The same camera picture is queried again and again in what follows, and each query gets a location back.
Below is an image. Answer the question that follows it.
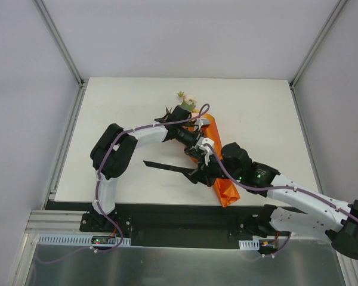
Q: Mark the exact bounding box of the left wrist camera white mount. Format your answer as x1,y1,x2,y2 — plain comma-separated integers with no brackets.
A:
195,117,211,128

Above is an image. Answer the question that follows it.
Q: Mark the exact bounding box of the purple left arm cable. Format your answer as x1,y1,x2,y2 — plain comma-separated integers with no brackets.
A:
95,103,211,248

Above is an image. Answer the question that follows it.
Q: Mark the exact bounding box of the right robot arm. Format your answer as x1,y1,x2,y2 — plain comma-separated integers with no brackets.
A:
184,140,358,260

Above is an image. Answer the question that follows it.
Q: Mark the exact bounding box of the right aluminium frame post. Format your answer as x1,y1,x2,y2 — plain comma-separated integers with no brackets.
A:
289,0,350,91

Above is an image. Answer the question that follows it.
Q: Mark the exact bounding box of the black ribbon with gold text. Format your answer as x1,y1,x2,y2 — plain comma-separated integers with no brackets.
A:
143,160,194,174

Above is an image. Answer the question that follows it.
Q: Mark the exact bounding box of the left white slotted cable duct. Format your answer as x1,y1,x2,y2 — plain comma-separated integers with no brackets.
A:
38,234,131,247

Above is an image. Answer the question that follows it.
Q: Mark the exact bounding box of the white slotted cable duct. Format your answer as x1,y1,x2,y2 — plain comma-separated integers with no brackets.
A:
238,239,277,251
38,234,131,247

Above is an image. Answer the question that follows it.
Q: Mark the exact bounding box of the orange wrapping paper sheet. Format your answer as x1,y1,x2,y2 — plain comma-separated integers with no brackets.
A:
190,111,241,208

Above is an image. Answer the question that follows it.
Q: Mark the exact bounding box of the left aluminium frame post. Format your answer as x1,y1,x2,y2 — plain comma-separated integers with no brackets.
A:
32,0,87,88

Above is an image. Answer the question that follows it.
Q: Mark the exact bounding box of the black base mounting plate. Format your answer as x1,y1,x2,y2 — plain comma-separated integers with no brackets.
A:
79,204,278,249

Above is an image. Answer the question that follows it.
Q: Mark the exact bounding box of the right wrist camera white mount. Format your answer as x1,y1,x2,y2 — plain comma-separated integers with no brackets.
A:
195,136,214,166

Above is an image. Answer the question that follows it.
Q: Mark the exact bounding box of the aluminium frame post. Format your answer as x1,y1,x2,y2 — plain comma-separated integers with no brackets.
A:
289,0,350,91
32,0,87,88

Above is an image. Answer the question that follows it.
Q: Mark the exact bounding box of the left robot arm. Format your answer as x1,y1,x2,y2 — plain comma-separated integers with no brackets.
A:
89,105,209,232

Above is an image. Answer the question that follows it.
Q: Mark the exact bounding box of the mauve fake rose stem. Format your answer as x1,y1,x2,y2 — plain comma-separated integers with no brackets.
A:
165,107,172,117

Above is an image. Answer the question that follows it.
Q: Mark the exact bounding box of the right white slotted cable duct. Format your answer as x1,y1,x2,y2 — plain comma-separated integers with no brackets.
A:
238,239,277,251

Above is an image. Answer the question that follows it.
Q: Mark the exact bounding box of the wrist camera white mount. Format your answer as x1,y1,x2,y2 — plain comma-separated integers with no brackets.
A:
195,117,211,128
195,136,214,166

